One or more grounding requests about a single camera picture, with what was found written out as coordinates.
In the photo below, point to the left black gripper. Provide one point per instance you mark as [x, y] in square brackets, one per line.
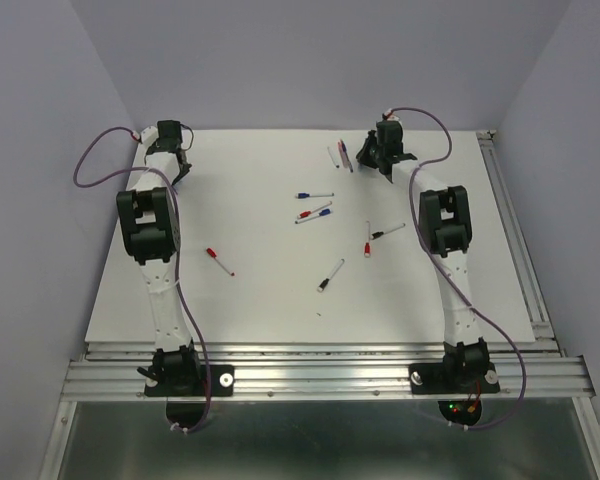
[183, 171]

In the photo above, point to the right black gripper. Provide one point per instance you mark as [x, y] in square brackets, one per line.
[362, 155]

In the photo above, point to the pink transparent pen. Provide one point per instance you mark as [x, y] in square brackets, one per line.
[346, 161]

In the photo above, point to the red cap marker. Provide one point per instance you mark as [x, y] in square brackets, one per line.
[214, 255]
[317, 210]
[367, 246]

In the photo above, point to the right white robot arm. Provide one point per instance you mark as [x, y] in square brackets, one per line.
[442, 222]

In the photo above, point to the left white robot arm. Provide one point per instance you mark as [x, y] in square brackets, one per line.
[149, 222]

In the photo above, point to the black cap marker right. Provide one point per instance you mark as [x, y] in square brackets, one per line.
[380, 233]

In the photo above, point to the black cap marker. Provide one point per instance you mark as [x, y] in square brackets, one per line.
[325, 282]
[380, 233]

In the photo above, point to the blue cap whiteboard marker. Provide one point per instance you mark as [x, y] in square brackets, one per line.
[306, 195]

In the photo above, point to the black cap marker centre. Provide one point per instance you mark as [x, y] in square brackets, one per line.
[325, 282]

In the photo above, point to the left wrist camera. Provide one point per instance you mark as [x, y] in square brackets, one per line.
[147, 136]

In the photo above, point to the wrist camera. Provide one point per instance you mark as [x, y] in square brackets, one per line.
[390, 115]
[147, 136]

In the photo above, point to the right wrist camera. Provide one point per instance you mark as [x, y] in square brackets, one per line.
[390, 115]

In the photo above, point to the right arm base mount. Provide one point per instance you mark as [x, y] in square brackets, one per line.
[460, 378]

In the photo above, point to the aluminium rail right side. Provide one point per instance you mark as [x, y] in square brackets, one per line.
[512, 220]

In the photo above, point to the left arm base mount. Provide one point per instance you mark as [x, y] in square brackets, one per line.
[188, 385]

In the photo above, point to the aluminium rail frame front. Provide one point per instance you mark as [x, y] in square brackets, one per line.
[107, 372]

